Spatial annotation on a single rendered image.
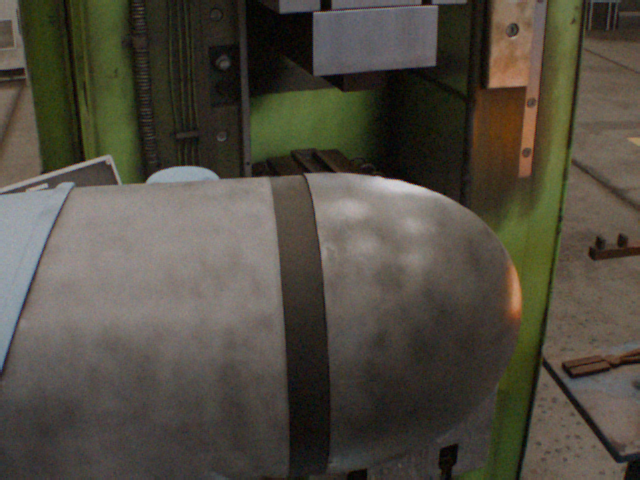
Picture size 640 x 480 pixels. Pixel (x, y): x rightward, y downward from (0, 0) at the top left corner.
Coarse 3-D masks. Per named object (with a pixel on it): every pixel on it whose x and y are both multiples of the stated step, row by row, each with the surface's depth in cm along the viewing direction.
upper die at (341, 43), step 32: (256, 32) 140; (288, 32) 123; (320, 32) 113; (352, 32) 114; (384, 32) 116; (416, 32) 118; (320, 64) 115; (352, 64) 116; (384, 64) 118; (416, 64) 120
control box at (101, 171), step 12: (108, 156) 107; (72, 168) 103; (84, 168) 104; (96, 168) 105; (108, 168) 106; (36, 180) 100; (48, 180) 101; (60, 180) 102; (72, 180) 103; (84, 180) 104; (96, 180) 105; (108, 180) 106; (120, 180) 107; (0, 192) 97; (12, 192) 98
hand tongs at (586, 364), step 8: (632, 352) 149; (568, 360) 147; (576, 360) 147; (584, 360) 147; (592, 360) 147; (600, 360) 147; (608, 360) 147; (616, 360) 147; (624, 360) 147; (632, 360) 147; (568, 368) 146; (576, 368) 145; (584, 368) 145; (592, 368) 145; (600, 368) 145; (608, 368) 145; (576, 376) 144
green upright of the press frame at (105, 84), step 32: (96, 0) 113; (128, 0) 115; (160, 0) 117; (192, 0) 118; (224, 0) 120; (96, 32) 115; (128, 32) 117; (160, 32) 119; (224, 32) 122; (96, 64) 117; (128, 64) 119; (160, 64) 121; (96, 96) 120; (128, 96) 121; (160, 96) 123; (192, 96) 125; (224, 96) 129; (96, 128) 122; (128, 128) 123; (160, 128) 125; (224, 128) 129; (128, 160) 126; (160, 160) 127; (224, 160) 132
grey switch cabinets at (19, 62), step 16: (0, 0) 581; (0, 16) 586; (16, 16) 589; (0, 32) 591; (16, 32) 594; (0, 48) 596; (16, 48) 599; (0, 64) 602; (16, 64) 605; (0, 80) 612
